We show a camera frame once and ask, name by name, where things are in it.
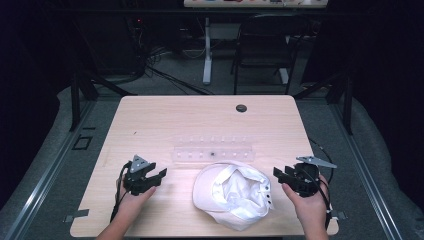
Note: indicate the black round table grommet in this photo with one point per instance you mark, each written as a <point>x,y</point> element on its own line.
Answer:
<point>241,108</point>

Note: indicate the white baseball cap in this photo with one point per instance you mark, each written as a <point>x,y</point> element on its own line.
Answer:
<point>233,196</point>

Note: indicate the person's left hand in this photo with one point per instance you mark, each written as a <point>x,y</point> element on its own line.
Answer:
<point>133,206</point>

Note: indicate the grey metal floor rail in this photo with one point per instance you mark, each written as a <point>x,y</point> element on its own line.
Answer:
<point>363,173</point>
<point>43,173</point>

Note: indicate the white desk leg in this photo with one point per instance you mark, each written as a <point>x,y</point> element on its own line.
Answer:
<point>284,75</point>
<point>207,60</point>

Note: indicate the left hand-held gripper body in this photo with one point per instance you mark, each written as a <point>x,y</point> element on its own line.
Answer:
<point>137,180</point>

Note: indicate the black metal stand frame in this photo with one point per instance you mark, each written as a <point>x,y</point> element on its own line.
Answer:
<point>343,96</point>
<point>80,96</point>

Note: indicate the person's right hand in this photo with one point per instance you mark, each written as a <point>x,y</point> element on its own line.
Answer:
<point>311,210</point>

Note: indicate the black chair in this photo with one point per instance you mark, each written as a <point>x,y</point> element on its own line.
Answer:
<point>263,50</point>

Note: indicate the clear plastic peg rack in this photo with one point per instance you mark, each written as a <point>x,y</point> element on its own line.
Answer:
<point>213,154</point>

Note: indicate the grey tape strip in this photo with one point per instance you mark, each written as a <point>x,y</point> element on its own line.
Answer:
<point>77,215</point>

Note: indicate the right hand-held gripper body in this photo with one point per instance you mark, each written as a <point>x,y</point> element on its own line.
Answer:
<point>305,181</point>

